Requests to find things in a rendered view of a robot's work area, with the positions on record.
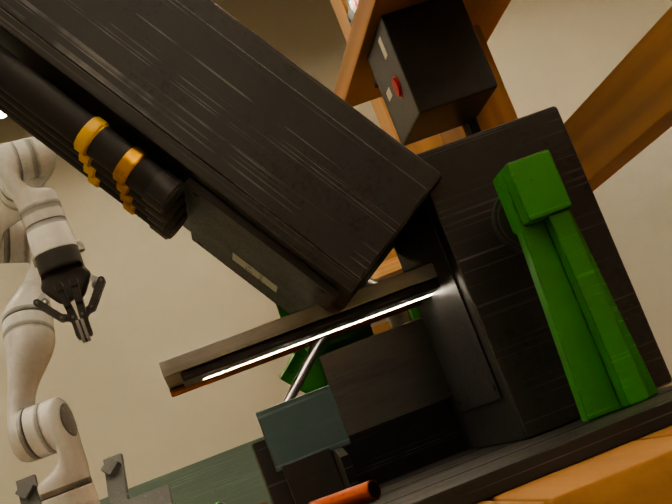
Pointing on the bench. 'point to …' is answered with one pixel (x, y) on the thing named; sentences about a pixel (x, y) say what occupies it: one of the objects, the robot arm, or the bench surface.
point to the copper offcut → (367, 492)
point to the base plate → (525, 457)
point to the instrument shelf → (355, 73)
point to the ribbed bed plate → (385, 376)
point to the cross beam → (626, 107)
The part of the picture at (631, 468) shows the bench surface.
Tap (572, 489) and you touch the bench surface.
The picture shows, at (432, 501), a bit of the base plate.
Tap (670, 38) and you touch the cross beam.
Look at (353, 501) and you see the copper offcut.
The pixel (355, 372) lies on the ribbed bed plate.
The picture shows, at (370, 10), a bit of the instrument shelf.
